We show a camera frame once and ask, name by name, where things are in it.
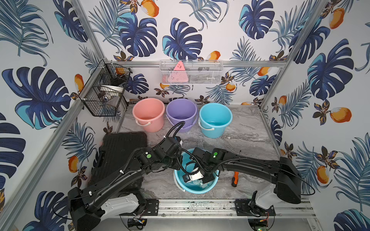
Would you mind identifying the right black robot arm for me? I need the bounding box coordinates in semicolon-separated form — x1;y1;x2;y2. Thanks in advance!
190;148;302;210

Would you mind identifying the black wire basket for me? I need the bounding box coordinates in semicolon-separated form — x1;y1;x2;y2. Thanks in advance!
78;60;133;117

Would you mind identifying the orange handled screwdriver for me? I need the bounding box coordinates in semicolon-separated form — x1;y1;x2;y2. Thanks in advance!
231;172;239;187

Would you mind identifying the black ribbed case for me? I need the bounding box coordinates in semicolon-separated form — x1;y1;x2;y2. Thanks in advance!
87;132;147;186

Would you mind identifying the pink plastic bucket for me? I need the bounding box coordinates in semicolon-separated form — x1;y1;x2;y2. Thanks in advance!
133;98;165;133

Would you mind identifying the purple plastic bucket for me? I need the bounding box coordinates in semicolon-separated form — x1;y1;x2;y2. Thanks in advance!
166;99;198;133

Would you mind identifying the teal bucket with white handle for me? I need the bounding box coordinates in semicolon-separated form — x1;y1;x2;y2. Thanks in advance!
198;103;233;139

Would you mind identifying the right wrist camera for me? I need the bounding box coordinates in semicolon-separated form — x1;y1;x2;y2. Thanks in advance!
183;172;204;183

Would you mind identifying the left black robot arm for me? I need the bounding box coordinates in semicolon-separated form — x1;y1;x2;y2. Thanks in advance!
67;136;182;231

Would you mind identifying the pink triangular sponge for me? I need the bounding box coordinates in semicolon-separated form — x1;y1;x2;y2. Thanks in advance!
165;61;189;84

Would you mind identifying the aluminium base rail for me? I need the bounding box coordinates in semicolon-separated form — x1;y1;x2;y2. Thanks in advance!
79;197;317;219

